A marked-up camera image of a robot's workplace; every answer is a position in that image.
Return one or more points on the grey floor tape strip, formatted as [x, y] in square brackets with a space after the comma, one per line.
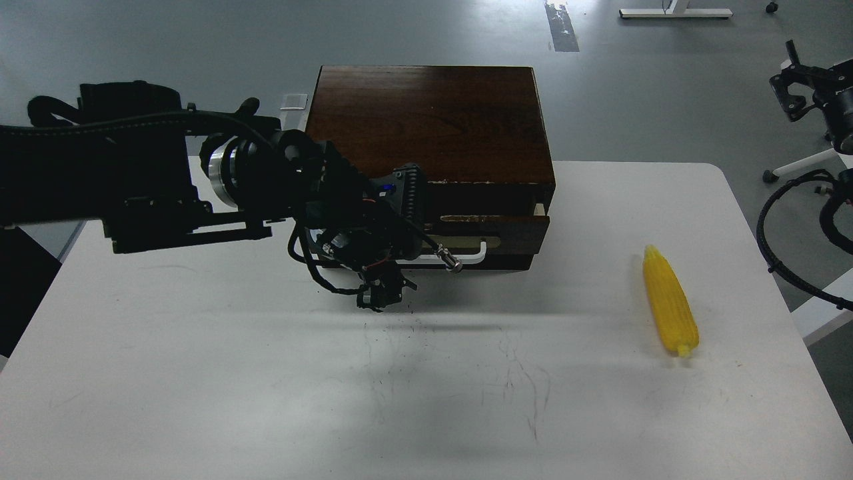
[564, 39]

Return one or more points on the white drawer handle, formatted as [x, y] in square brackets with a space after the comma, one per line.
[448, 261]

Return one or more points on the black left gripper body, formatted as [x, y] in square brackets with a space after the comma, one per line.
[335, 203]

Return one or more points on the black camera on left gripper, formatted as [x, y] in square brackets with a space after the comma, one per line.
[403, 198]

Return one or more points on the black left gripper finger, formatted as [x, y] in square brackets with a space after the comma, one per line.
[382, 286]

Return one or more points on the yellow toy corn cob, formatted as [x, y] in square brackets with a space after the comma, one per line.
[671, 312]

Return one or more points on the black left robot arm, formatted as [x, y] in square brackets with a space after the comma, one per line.
[159, 174]

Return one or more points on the dark wooden drawer cabinet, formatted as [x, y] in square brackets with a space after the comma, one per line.
[477, 131]

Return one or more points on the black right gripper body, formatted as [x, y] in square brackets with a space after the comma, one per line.
[837, 108]

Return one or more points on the dark wooden drawer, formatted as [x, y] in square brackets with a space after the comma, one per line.
[513, 240]

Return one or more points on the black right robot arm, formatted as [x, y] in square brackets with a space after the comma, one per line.
[800, 88]

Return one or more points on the white table leg base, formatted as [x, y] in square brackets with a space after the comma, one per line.
[675, 10]

